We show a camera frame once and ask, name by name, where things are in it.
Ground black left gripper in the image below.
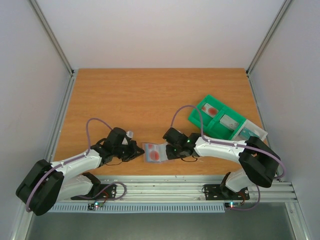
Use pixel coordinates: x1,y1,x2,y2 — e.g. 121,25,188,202
113,140,145,162

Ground red white credit card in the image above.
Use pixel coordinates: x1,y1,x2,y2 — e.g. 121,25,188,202
143,143,160,163

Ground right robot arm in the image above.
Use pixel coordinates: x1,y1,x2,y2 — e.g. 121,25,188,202
163,127,280,200

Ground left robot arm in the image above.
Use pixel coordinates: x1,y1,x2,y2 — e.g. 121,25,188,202
15,127,145,216

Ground red white cards stack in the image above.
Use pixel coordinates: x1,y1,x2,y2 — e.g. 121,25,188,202
201,103,219,118

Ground teal cards stack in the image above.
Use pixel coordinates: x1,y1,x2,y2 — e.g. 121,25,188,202
239,127,260,139

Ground green bin middle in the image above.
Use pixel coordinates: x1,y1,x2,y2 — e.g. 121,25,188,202
209,106,246,140

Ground green bin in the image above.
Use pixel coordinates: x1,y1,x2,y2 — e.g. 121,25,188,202
209,106,246,140
188,94,224,132

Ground green bin far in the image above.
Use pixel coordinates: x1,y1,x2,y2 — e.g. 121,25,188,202
188,94,224,132

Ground left controller board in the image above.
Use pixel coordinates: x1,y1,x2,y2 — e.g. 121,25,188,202
87,202,104,211

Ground controller board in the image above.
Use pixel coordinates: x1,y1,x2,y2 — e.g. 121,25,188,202
224,201,243,209
87,202,104,211

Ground right controller board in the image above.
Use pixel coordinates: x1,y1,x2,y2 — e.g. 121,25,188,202
224,201,243,209

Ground white translucent bin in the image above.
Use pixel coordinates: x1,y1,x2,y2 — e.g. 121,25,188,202
231,119,268,141

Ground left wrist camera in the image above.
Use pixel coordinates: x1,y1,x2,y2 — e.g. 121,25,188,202
126,130,134,139

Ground aluminium table edge rail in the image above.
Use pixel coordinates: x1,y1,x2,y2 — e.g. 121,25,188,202
23,174,298,203

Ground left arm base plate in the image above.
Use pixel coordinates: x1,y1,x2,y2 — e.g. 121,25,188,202
71,184,117,201

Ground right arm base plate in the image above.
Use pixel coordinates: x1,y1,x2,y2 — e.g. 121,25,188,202
201,184,250,201

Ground grey slotted cable duct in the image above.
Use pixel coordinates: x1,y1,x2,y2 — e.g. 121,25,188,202
49,202,225,214

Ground aluminium corner post right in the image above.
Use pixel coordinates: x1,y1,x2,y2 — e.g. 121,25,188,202
245,0,293,76

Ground aluminium corner post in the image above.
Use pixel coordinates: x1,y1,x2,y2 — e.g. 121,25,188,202
28,0,76,77
245,0,293,76

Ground aluminium corner post left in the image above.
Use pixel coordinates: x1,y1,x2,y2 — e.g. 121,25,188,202
28,0,76,77

